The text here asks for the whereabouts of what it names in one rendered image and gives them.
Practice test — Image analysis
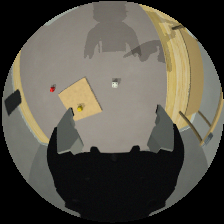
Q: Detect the tan mat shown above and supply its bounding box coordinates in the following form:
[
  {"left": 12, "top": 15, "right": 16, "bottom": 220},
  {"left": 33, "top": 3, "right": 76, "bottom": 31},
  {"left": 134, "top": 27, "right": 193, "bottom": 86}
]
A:
[{"left": 58, "top": 78, "right": 102, "bottom": 121}]

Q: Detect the yellow die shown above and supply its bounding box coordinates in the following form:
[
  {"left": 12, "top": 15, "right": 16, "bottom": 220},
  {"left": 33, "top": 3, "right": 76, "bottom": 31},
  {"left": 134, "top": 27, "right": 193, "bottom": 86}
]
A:
[{"left": 77, "top": 106, "right": 83, "bottom": 112}]

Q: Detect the white die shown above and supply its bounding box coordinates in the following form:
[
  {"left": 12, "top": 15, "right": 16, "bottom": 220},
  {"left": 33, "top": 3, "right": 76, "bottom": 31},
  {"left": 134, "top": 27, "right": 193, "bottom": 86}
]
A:
[{"left": 112, "top": 81, "right": 118, "bottom": 87}]

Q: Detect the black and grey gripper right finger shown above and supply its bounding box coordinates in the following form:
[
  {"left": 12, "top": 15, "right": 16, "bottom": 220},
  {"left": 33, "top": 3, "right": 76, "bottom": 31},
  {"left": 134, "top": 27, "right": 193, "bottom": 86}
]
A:
[{"left": 147, "top": 104, "right": 184, "bottom": 187}]

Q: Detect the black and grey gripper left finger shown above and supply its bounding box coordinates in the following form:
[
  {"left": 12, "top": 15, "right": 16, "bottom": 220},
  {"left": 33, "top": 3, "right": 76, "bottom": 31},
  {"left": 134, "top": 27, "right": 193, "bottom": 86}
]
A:
[{"left": 47, "top": 107, "right": 84, "bottom": 188}]

